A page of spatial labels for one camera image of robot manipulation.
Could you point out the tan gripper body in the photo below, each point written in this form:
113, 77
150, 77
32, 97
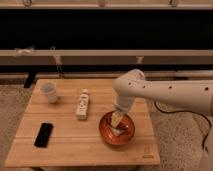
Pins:
116, 119

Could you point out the dark red pepper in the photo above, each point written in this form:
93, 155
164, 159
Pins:
120, 128

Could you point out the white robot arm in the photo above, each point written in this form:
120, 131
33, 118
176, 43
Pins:
193, 95

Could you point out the white sponge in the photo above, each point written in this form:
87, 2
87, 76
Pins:
116, 132

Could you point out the orange round plate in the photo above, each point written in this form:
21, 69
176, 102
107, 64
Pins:
108, 136

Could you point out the white plastic bottle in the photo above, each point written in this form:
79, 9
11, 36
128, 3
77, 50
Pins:
82, 105

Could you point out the wooden table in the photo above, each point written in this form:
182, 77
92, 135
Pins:
76, 142

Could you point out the translucent plastic cup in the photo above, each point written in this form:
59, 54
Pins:
48, 89

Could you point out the black phone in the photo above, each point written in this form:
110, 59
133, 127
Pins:
43, 135

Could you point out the grey horizontal rail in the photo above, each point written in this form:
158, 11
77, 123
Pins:
27, 54

